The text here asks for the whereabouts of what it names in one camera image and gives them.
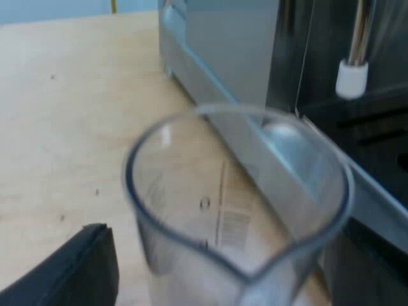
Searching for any clear measuring glass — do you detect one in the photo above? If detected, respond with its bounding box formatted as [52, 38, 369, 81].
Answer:
[124, 103, 355, 306]

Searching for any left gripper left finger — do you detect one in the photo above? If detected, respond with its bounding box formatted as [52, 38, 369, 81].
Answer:
[0, 223, 120, 306]

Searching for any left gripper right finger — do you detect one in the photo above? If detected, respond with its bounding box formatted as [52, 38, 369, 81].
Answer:
[322, 220, 408, 306]

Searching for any steel espresso machine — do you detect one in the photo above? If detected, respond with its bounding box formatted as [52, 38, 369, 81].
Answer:
[158, 0, 408, 229]

